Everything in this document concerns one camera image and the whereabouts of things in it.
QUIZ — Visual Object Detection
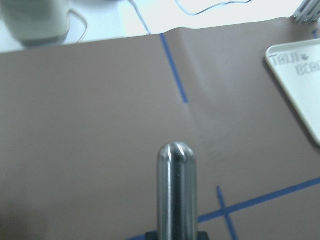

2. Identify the aluminium frame post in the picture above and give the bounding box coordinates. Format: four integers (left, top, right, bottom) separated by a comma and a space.
292, 0, 320, 24

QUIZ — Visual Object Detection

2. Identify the cream bear tray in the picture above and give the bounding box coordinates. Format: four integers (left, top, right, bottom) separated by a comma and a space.
265, 39, 320, 145

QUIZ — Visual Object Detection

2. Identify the steel muddler black handle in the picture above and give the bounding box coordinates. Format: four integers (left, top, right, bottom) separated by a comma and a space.
157, 142, 198, 240

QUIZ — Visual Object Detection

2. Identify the cream toaster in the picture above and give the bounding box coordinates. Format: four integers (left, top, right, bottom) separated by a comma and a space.
0, 0, 71, 46

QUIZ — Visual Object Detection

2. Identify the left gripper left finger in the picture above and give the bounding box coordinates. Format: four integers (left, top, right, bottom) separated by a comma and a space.
145, 231, 158, 240

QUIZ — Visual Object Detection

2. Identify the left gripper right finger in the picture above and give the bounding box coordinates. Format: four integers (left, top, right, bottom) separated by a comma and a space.
197, 231, 209, 240

